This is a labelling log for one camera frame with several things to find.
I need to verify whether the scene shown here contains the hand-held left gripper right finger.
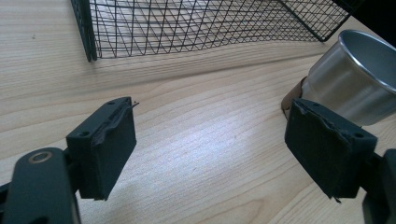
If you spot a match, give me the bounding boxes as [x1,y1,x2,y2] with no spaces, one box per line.
[284,98,378,203]

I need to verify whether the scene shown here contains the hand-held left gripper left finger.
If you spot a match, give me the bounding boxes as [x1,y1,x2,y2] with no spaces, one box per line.
[65,96,140,202]

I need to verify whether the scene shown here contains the stainless steel cup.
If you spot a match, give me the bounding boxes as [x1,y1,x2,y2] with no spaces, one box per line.
[300,29,396,127]

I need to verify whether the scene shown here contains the brown coaster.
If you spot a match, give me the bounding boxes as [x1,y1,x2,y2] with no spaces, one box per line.
[280,76,308,120]

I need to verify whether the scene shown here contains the black wire mesh basket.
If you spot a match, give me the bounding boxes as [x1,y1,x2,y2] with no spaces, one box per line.
[70,0,362,63]

